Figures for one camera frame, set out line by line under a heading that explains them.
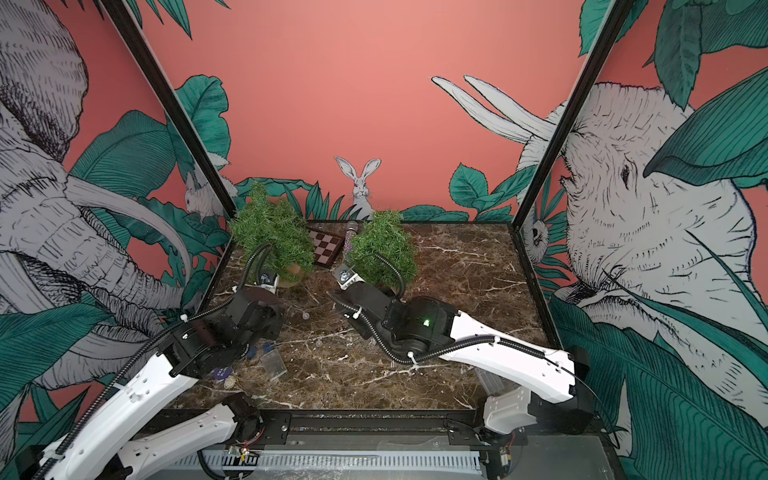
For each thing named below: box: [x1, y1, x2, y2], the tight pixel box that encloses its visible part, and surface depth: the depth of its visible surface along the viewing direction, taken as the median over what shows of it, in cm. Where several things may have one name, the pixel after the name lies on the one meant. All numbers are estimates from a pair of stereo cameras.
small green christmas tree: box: [344, 209, 419, 289], surface depth 75 cm
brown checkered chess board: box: [309, 230, 345, 268], surface depth 112 cm
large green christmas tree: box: [231, 181, 315, 288], surface depth 83 cm
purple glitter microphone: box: [344, 220, 359, 253], surface depth 113 cm
